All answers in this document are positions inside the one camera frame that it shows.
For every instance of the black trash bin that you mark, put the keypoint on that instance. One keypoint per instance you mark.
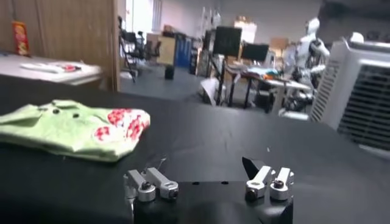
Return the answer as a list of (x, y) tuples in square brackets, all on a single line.
[(169, 73)]

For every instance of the red chips can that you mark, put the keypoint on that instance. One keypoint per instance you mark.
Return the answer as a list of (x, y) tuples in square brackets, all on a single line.
[(20, 39)]

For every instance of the white side table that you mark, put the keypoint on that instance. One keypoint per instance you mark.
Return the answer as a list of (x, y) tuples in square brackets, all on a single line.
[(45, 76)]

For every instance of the white leaning board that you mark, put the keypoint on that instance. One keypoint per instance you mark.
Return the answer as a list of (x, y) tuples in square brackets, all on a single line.
[(210, 89)]

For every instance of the white air cooler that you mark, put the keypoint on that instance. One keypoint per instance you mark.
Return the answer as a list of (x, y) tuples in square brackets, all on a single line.
[(359, 97)]

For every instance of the blue cabinet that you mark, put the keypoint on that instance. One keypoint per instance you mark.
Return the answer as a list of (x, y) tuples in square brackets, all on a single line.
[(183, 51)]

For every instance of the small black monitor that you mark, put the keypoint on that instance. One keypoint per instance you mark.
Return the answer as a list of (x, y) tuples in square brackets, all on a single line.
[(255, 51)]

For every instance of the black monitor on stand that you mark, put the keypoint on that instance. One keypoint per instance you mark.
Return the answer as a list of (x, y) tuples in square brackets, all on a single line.
[(227, 41)]

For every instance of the wooden partition screen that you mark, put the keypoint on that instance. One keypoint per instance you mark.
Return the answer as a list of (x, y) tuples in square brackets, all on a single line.
[(61, 27)]

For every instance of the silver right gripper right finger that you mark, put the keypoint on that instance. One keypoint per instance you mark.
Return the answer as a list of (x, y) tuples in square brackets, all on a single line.
[(262, 178)]

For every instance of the colourful cloth pile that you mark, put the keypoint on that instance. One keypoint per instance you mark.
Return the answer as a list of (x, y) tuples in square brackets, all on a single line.
[(262, 73)]

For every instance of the dark brown desk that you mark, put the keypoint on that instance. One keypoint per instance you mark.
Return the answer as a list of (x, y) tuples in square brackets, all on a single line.
[(248, 91)]

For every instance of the white desk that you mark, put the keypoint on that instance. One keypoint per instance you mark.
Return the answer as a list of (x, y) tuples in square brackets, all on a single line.
[(286, 86)]

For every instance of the white humanoid robot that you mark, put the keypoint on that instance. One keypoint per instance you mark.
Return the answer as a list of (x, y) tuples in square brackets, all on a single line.
[(304, 45)]

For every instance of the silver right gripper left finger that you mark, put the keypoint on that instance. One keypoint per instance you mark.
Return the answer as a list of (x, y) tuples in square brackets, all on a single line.
[(161, 182)]

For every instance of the black table cover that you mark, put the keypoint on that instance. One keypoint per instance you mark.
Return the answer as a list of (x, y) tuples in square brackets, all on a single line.
[(213, 137)]

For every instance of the light green t-shirt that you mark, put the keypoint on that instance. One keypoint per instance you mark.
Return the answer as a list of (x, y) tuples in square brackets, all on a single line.
[(67, 134)]

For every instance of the white folded printed shirt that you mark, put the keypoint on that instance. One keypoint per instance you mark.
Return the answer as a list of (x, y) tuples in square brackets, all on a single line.
[(48, 67)]

